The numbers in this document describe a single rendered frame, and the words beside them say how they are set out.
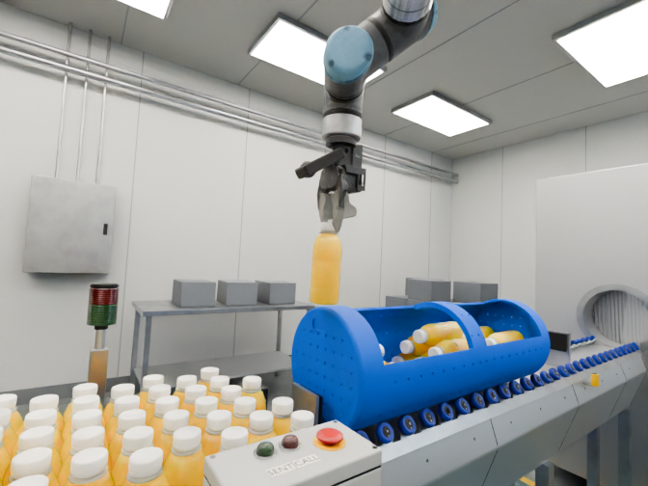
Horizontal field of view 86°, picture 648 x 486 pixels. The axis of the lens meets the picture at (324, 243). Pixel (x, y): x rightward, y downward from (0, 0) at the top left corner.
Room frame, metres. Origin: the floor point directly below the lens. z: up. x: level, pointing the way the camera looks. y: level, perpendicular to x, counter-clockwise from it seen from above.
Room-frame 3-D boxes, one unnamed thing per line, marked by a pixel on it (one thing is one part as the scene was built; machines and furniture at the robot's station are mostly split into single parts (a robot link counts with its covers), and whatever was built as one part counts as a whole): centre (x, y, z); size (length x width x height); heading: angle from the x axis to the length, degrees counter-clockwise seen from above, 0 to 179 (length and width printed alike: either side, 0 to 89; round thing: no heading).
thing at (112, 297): (0.87, 0.54, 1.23); 0.06 x 0.06 x 0.04
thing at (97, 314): (0.87, 0.54, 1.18); 0.06 x 0.06 x 0.05
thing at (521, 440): (1.41, -0.83, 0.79); 2.17 x 0.29 x 0.34; 125
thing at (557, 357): (1.57, -1.06, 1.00); 0.10 x 0.04 x 0.15; 35
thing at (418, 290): (4.62, -1.56, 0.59); 1.20 x 0.80 x 1.19; 35
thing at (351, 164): (0.79, -0.03, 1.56); 0.09 x 0.08 x 0.12; 123
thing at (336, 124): (0.79, -0.03, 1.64); 0.10 x 0.09 x 0.05; 34
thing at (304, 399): (0.80, 0.02, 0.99); 0.10 x 0.02 x 0.12; 35
